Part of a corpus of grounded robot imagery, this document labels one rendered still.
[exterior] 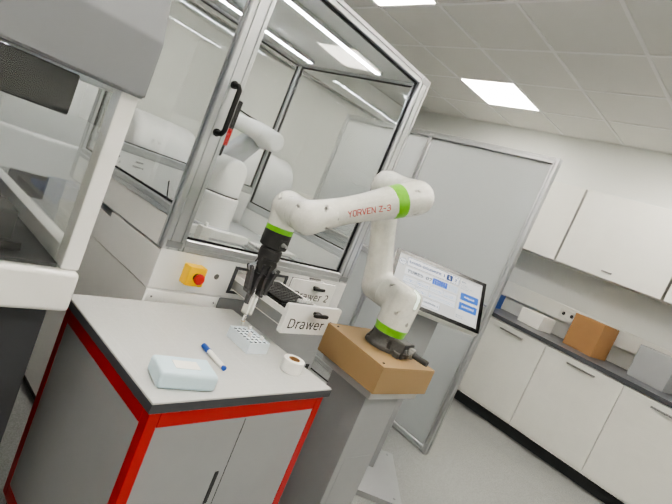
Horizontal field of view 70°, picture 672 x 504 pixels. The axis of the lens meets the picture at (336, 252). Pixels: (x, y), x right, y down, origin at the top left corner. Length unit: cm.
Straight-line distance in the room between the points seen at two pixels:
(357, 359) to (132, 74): 112
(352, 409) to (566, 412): 275
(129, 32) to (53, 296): 64
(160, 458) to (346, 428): 78
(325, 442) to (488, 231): 189
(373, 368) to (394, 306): 25
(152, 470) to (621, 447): 353
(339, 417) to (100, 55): 138
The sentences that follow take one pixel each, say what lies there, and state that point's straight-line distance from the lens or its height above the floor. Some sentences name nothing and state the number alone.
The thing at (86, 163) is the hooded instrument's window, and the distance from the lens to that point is 127.
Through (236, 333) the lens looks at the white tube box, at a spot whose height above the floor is 79.
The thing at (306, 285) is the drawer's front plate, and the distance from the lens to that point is 215.
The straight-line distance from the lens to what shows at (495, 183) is 337.
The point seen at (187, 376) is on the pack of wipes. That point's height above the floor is 80.
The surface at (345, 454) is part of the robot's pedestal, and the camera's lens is 190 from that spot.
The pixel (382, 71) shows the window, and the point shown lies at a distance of 218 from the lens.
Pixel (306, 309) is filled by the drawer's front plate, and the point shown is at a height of 92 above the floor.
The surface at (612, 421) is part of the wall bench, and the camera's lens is 426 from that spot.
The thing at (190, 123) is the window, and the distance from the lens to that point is 177.
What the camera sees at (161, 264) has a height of 89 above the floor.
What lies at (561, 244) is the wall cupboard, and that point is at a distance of 487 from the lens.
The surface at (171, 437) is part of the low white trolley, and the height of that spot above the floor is 65.
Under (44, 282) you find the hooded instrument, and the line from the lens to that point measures 133.
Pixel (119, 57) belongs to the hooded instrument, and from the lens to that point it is 125.
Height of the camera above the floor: 133
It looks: 6 degrees down
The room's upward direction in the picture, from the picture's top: 23 degrees clockwise
